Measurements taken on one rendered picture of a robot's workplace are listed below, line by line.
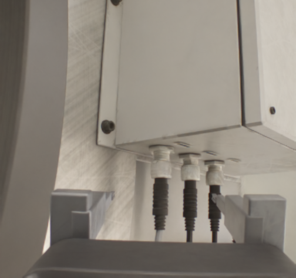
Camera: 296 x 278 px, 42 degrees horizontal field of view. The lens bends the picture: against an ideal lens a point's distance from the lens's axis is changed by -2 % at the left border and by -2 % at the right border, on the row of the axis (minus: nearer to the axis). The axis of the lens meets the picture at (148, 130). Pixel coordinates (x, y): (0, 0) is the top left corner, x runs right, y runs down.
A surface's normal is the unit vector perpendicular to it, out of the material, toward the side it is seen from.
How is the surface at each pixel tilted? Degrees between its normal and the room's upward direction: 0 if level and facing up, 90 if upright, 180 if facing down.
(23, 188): 90
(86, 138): 90
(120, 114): 137
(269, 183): 180
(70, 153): 90
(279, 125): 90
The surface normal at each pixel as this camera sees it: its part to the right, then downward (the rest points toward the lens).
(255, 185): -0.51, 0.50
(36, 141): 0.76, -0.14
